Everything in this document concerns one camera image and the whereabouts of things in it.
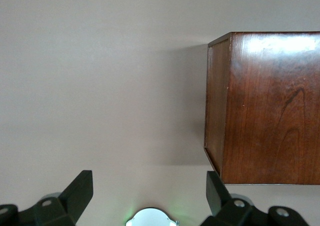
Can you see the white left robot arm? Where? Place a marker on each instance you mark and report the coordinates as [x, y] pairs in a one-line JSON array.
[[150, 218]]

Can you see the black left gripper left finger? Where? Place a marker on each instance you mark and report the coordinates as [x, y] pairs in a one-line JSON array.
[[65, 206]]

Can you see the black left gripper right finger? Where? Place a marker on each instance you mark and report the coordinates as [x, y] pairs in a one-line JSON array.
[[232, 211]]

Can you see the dark brown wooden cabinet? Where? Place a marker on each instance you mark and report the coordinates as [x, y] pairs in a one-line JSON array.
[[275, 110]]

